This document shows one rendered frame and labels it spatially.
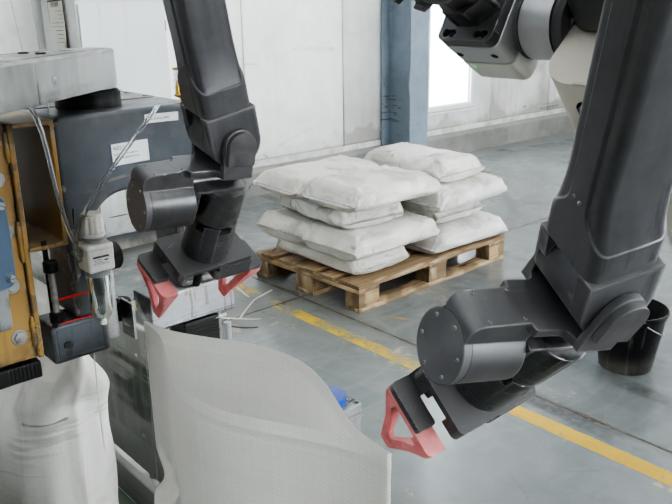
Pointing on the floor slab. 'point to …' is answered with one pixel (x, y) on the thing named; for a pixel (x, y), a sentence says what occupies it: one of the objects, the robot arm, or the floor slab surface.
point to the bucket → (638, 345)
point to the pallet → (357, 290)
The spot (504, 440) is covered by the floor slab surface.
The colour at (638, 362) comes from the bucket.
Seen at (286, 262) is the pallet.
